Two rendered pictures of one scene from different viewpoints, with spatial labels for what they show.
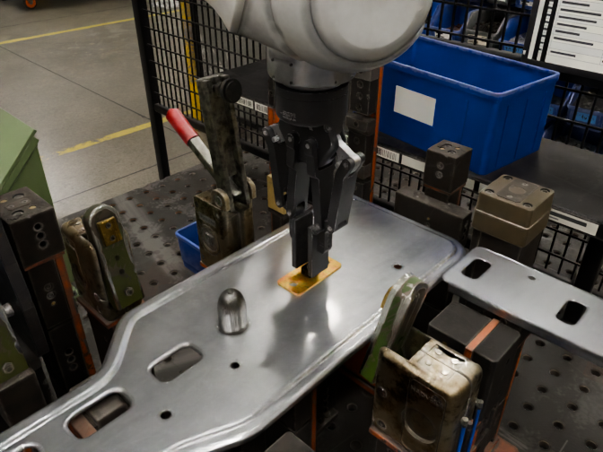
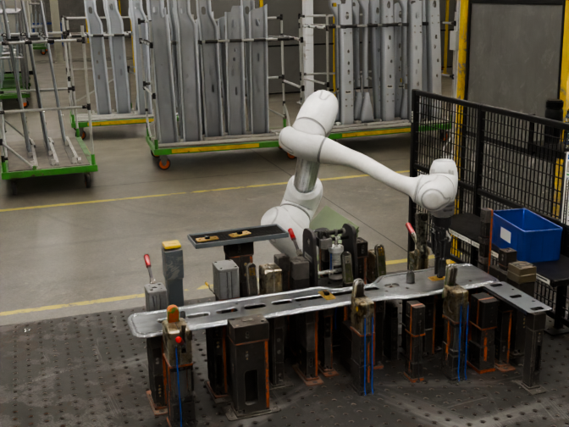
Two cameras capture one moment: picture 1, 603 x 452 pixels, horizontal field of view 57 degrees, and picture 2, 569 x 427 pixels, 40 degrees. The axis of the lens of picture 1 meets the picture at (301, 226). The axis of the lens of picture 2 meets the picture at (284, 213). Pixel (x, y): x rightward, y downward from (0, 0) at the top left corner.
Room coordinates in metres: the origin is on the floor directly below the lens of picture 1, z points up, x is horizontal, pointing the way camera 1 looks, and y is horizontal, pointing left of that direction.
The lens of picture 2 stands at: (-2.21, -0.77, 2.07)
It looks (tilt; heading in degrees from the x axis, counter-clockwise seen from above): 16 degrees down; 27
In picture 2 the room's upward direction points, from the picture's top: 1 degrees counter-clockwise
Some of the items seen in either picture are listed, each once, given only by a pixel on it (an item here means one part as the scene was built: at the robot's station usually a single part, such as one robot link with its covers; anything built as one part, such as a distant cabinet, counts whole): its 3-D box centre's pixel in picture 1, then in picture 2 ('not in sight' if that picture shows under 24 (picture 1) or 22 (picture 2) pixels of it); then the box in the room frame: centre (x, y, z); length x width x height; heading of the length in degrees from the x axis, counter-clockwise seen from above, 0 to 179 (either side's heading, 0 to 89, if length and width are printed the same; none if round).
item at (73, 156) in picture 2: not in sight; (40, 101); (4.60, 5.87, 0.88); 1.91 x 1.00 x 1.76; 46
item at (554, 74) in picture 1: (445, 98); (523, 234); (0.93, -0.25, 1.10); 0.30 x 0.17 x 0.13; 38
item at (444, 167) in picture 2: not in sight; (442, 180); (0.54, -0.01, 1.39); 0.13 x 0.11 x 0.16; 7
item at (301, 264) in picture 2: not in sight; (299, 305); (0.33, 0.48, 0.89); 0.13 x 0.11 x 0.38; 47
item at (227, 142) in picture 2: not in sight; (223, 89); (6.23, 4.39, 0.88); 1.91 x 1.00 x 1.76; 132
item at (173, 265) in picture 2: not in sight; (174, 302); (0.09, 0.89, 0.92); 0.08 x 0.08 x 0.44; 47
